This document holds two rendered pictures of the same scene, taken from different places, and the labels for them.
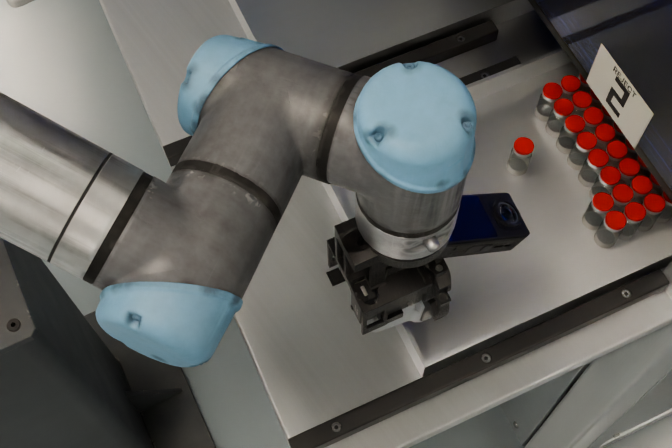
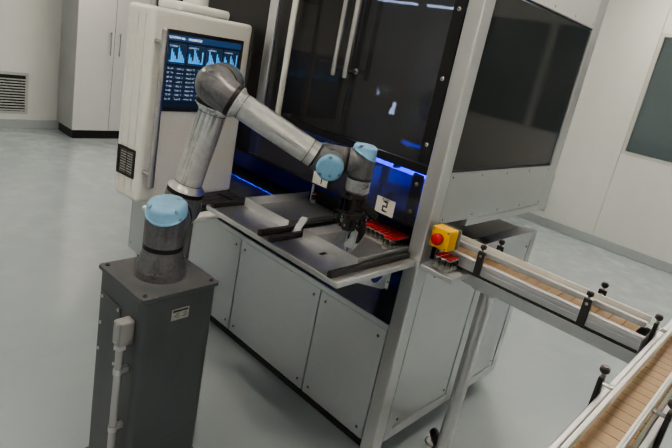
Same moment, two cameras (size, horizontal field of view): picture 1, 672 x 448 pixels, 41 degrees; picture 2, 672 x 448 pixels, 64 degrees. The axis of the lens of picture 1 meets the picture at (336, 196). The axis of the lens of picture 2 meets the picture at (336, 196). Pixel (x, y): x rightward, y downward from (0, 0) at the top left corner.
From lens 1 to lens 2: 135 cm
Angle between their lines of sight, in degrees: 50
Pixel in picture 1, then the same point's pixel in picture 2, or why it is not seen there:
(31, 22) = (76, 327)
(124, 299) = (327, 155)
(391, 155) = (365, 148)
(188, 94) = not seen: hidden behind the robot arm
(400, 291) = (356, 214)
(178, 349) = (339, 164)
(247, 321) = (300, 259)
